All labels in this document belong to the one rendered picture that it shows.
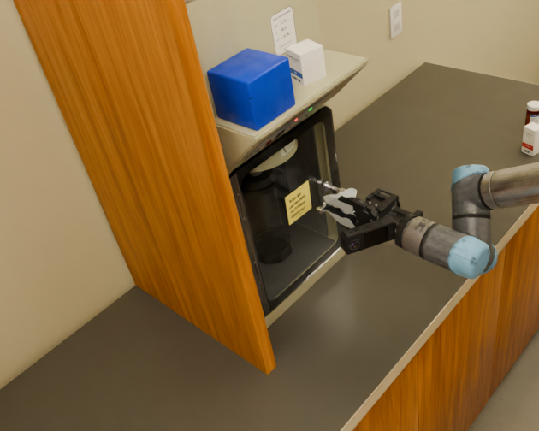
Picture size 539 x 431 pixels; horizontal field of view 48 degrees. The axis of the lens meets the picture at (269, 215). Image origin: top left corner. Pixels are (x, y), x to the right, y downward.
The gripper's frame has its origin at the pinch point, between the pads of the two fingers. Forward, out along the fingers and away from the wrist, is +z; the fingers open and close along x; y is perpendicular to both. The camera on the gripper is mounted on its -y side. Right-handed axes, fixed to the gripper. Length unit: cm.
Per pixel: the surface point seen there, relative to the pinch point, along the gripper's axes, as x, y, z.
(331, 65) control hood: 31.0, 5.1, -1.0
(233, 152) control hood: 26.1, -21.3, 0.2
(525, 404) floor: -120, 59, -29
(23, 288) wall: -8, -54, 48
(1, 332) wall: -15, -63, 48
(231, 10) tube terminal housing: 46.8, -10.9, 5.6
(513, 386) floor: -120, 63, -22
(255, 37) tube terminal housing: 40.4, -6.7, 5.6
